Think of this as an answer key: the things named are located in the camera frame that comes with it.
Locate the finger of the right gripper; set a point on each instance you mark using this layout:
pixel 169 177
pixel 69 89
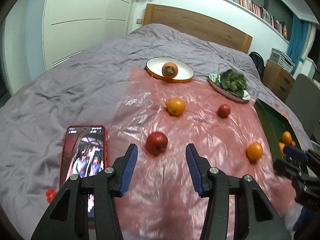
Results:
pixel 292 170
pixel 308 157

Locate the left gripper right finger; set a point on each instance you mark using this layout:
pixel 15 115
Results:
pixel 255 216

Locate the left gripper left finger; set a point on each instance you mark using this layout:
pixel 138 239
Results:
pixel 67 215

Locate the large orange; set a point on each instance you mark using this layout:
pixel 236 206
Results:
pixel 281 146
pixel 286 138

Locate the small red apple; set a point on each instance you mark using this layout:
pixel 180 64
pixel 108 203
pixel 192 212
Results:
pixel 224 111

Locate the small orange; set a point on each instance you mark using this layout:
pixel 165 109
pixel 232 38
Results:
pixel 176 107

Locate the green rectangular tray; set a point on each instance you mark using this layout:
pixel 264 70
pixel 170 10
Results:
pixel 274 125

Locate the grey office chair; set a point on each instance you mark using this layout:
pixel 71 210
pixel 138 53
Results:
pixel 303 100

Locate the red cased smartphone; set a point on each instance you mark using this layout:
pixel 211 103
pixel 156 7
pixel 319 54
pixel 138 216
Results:
pixel 83 152

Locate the wooden nightstand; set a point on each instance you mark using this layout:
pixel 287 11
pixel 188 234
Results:
pixel 278 80

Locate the green leafy vegetable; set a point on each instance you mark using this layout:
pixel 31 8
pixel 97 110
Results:
pixel 233 82

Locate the pink plastic sheet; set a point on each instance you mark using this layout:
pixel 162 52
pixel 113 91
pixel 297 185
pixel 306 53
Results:
pixel 161 202

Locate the black backpack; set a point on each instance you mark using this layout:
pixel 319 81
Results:
pixel 259 63

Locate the white printer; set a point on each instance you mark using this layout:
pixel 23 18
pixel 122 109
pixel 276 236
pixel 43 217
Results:
pixel 280 58

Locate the white striped oval plate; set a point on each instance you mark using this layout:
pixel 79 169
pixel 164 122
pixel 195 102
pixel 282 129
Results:
pixel 215 78

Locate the blue curtain right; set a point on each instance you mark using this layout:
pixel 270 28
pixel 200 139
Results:
pixel 297 40

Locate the purple bed duvet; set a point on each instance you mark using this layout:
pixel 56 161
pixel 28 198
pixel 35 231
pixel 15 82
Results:
pixel 85 90

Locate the carrot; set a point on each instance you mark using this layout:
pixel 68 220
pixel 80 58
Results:
pixel 169 70

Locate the wooden headboard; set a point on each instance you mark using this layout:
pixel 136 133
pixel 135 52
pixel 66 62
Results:
pixel 198 25

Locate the orange rimmed white plate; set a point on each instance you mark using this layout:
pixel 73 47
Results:
pixel 154 67

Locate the white wardrobe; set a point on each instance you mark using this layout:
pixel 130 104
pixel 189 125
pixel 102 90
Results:
pixel 70 26

